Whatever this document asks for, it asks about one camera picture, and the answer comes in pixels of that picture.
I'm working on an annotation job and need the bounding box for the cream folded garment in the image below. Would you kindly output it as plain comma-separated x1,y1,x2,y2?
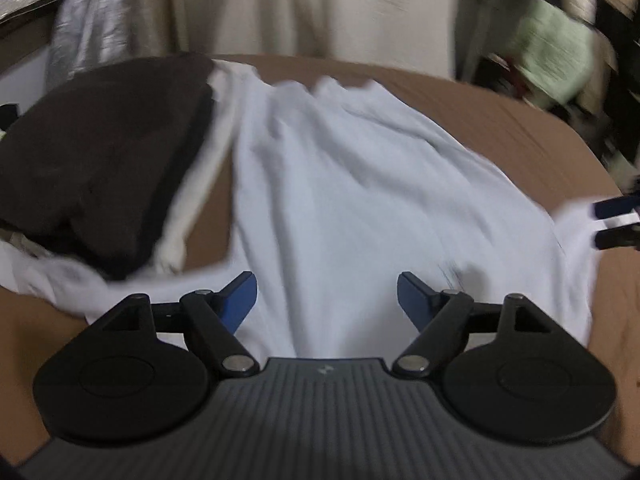
155,60,251,276

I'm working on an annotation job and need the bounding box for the silver foil curtain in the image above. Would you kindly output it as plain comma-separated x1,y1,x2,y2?
50,0,136,78

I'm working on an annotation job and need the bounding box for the cream cloth draped chair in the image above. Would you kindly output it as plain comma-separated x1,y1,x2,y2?
215,0,466,78

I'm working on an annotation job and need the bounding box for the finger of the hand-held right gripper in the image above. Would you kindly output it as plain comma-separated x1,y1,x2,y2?
595,227,640,251
593,195,640,220

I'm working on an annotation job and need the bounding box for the white shirt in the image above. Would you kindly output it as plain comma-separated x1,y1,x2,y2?
0,76,608,361

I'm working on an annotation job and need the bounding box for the green cloth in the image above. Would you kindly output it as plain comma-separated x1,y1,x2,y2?
517,0,596,106

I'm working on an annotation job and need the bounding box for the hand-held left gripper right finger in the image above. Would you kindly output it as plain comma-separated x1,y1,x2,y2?
392,272,556,378

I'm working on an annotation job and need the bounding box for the dark brown folded garment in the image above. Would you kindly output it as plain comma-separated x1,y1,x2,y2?
0,55,216,261

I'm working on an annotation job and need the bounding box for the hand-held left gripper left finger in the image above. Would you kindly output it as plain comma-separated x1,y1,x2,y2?
89,271,260,377

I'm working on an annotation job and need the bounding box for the beige curtain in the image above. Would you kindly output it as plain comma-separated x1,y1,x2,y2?
127,0,241,58

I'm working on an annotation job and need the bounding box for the black folded garment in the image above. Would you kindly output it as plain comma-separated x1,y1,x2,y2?
100,95,216,281

